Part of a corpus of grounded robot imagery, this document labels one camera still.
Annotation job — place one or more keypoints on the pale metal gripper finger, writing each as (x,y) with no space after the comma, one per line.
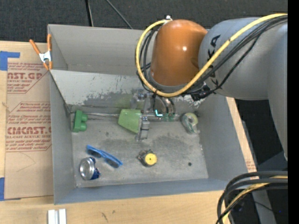
(146,129)
(140,132)

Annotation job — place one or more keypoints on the light green plastic cup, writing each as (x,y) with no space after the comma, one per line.
(129,121)

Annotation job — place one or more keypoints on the yellow and black tape measure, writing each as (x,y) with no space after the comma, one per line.
(149,158)

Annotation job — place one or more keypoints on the grey metal bin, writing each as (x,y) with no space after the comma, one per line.
(168,148)

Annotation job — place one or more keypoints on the blue sunglasses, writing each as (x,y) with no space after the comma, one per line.
(105,156)

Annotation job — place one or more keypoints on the green toy building block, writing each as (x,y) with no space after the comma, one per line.
(79,122)

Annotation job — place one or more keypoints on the crushed blue metal can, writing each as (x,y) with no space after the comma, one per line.
(87,169)

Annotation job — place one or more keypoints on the brown cardboard board red print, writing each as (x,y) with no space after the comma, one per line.
(25,125)

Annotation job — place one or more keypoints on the black cylinder on white bracket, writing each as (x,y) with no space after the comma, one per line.
(198,93)

